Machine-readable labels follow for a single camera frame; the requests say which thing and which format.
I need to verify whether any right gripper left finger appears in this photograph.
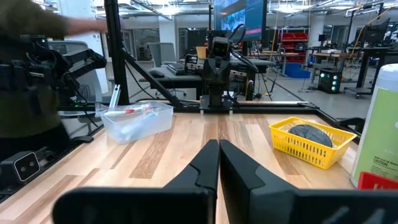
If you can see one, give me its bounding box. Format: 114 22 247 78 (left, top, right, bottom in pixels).
52 139 220 224

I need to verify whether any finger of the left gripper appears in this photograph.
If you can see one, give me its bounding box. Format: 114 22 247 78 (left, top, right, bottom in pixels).
216 58 232 88
203 58 218 88

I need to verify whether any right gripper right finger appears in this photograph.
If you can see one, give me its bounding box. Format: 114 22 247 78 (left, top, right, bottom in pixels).
220 139 398 224

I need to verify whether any blue toothbrush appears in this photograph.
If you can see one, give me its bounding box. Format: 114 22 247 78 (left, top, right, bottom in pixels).
119 111 158 139

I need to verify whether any black round bagged item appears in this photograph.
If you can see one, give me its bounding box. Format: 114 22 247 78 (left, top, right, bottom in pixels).
287 124 334 149

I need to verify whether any red toothbrush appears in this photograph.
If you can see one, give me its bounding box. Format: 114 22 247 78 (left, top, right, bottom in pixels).
104 105 155 118

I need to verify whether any person's forearm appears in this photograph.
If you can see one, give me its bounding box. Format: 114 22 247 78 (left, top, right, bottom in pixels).
67 18 108 36

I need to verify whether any yellow cup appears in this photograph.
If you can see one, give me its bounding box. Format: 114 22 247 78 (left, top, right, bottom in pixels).
195 45 208 60

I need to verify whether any grey labelled box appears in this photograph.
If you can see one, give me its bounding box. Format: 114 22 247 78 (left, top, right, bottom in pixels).
184 54 200 75

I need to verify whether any black keyboard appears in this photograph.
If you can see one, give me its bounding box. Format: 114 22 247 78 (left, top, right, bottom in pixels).
166 62 188 77

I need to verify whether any black computer mouse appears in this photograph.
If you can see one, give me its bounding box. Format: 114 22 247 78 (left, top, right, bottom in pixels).
148 69 166 79

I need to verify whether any large computer monitor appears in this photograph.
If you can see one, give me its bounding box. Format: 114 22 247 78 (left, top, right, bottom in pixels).
213 0 269 43

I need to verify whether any blue storage bin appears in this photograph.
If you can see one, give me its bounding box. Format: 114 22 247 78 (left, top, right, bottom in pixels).
283 62 312 80

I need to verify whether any red storage bin shelf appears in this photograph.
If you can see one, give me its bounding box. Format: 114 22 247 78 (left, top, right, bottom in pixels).
279 32 309 63

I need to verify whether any yellow plastic basket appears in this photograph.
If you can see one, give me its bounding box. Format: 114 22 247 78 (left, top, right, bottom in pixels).
269 116 358 170

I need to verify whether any clear plastic container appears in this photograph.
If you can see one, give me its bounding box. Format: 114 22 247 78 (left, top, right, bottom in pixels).
95 100 174 145

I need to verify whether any silver angled profile piece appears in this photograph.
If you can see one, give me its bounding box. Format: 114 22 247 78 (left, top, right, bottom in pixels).
108 83 121 109

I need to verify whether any black lit computer tower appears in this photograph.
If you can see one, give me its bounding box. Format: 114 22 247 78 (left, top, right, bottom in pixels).
317 68 343 95

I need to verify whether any wooden top work table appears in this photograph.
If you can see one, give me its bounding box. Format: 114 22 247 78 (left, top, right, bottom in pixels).
310 51 358 75

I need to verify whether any white green wipes canister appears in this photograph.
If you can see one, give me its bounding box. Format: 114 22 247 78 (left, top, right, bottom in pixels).
350 63 398 189

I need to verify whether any black work desk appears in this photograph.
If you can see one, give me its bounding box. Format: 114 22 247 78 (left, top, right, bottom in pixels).
343 45 398 100

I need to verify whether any small black monitor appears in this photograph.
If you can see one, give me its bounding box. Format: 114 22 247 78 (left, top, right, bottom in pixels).
363 17 391 48

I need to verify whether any person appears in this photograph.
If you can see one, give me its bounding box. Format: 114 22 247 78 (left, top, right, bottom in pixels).
0 0 108 162

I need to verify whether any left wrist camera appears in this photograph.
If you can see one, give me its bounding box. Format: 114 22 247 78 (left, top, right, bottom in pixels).
210 36 231 59

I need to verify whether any black aluminium table frame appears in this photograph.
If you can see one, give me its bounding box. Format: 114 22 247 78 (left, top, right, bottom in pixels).
0 0 366 203

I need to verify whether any black frame bracket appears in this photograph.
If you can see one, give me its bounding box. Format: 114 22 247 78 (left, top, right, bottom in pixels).
337 117 366 134

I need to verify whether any table-level camera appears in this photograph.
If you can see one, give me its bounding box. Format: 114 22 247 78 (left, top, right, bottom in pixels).
0 151 43 190

